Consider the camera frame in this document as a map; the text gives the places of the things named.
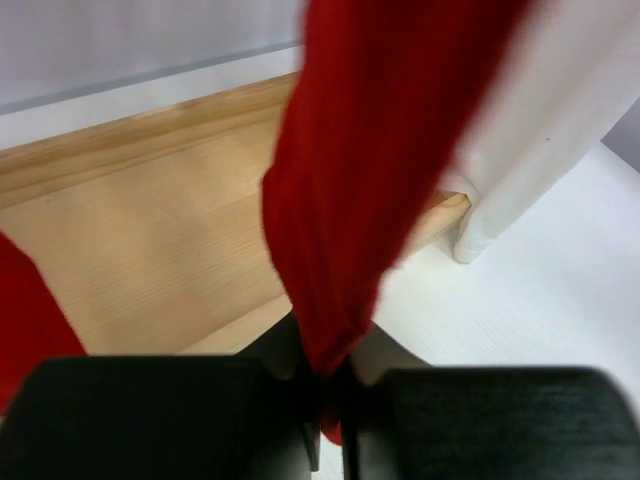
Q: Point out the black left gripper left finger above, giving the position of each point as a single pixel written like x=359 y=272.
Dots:
x=249 y=415

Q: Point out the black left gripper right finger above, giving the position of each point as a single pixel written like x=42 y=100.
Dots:
x=405 y=419

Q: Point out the white hanging cloth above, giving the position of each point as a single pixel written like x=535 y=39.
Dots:
x=571 y=72

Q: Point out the wooden clothes rack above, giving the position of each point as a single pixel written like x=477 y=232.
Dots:
x=147 y=229

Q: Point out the red sock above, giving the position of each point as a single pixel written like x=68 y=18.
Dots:
x=385 y=92
x=33 y=328

